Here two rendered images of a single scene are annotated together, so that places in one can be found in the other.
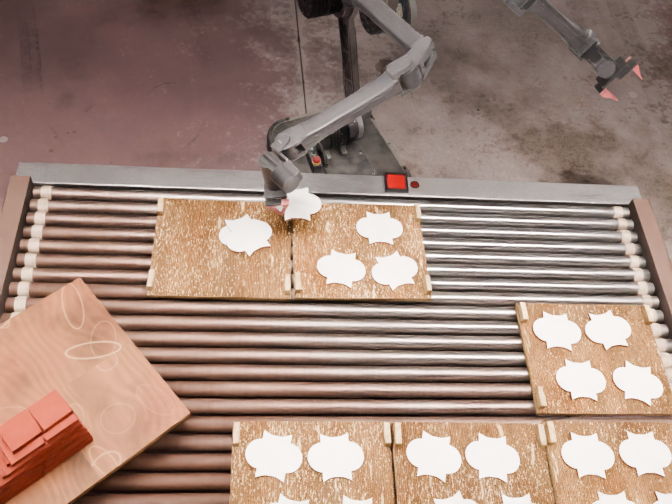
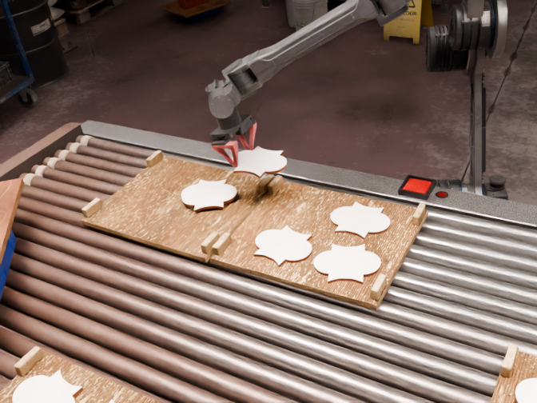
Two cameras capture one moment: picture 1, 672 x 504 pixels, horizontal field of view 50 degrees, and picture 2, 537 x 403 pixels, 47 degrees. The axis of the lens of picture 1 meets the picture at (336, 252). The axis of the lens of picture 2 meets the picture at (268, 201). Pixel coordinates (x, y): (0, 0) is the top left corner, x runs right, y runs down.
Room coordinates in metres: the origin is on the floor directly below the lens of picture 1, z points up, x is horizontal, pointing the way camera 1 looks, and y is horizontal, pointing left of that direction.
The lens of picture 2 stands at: (0.40, -0.82, 1.84)
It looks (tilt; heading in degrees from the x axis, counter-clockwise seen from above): 35 degrees down; 46
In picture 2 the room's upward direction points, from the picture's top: 8 degrees counter-clockwise
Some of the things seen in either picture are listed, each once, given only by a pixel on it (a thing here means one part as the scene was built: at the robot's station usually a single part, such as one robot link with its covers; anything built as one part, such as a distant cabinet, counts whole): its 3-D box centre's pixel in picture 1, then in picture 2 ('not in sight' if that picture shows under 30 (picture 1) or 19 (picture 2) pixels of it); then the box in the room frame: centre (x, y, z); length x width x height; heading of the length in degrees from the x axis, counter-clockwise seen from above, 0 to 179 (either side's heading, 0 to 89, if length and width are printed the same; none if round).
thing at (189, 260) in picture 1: (222, 248); (180, 202); (1.20, 0.34, 0.93); 0.41 x 0.35 x 0.02; 101
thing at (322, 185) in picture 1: (342, 189); (354, 188); (1.55, 0.02, 0.89); 2.08 x 0.09 x 0.06; 101
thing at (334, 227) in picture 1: (359, 250); (321, 236); (1.29, -0.07, 0.93); 0.41 x 0.35 x 0.02; 102
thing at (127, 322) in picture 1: (351, 326); (258, 309); (1.04, -0.08, 0.90); 1.95 x 0.05 x 0.05; 101
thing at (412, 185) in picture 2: (396, 182); (417, 187); (1.59, -0.15, 0.92); 0.06 x 0.06 x 0.01; 11
